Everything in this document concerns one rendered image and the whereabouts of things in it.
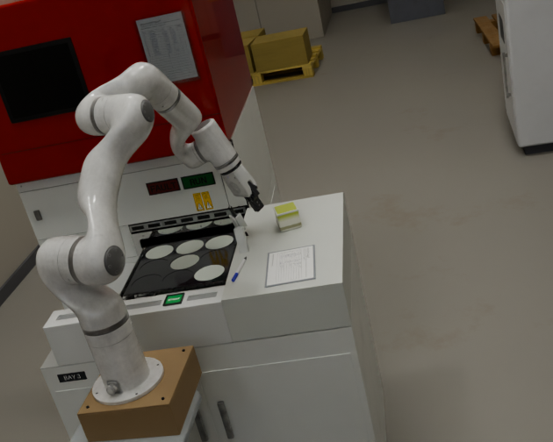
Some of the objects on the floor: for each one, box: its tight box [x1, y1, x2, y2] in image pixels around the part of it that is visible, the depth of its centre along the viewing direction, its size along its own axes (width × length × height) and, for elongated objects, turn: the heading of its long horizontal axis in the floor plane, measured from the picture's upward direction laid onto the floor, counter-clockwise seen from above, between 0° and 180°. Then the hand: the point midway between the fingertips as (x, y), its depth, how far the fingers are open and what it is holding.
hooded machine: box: [495, 0, 553, 154], centre depth 486 cm, size 83×68×159 cm
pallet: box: [473, 14, 500, 56], centre depth 763 cm, size 137×97×12 cm
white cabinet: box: [41, 232, 386, 442], centre depth 267 cm, size 64×96×82 cm, turn 110°
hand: (256, 204), depth 244 cm, fingers closed
